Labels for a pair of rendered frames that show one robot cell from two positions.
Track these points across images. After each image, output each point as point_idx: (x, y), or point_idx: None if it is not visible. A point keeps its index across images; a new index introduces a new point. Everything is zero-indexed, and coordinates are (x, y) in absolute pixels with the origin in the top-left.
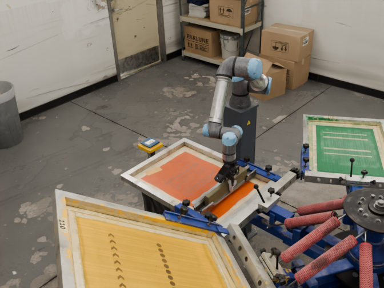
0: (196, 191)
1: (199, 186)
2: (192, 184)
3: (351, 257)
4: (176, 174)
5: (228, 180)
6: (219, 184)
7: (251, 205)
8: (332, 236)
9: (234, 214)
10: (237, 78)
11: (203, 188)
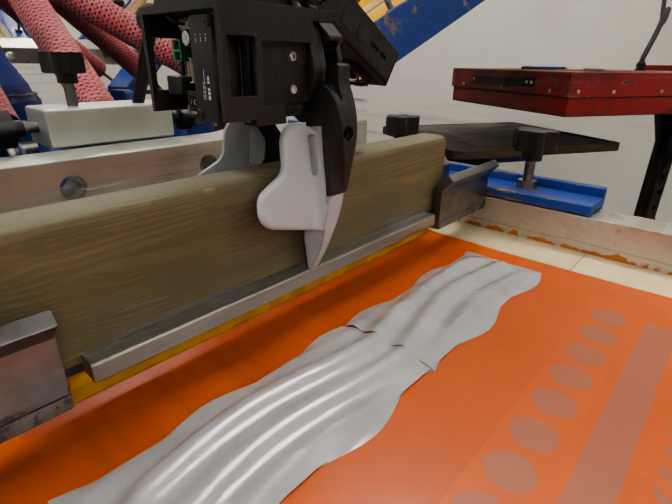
0: (560, 348)
1: (577, 403)
2: (666, 422)
3: (36, 96)
4: None
5: (272, 165)
6: (349, 405)
7: (193, 140)
8: None
9: None
10: None
11: (507, 367)
